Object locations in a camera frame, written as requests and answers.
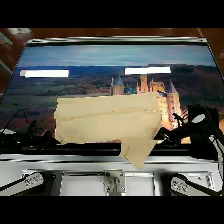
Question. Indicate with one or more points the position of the silver frame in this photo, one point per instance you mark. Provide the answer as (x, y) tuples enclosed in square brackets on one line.
[(83, 165)]

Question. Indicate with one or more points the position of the beige shirt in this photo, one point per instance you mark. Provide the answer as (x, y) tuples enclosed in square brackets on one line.
[(106, 118)]

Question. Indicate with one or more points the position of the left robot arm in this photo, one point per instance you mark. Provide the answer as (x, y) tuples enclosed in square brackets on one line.
[(23, 140)]

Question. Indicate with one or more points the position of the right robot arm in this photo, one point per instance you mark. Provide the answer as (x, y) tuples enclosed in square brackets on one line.
[(200, 130)]

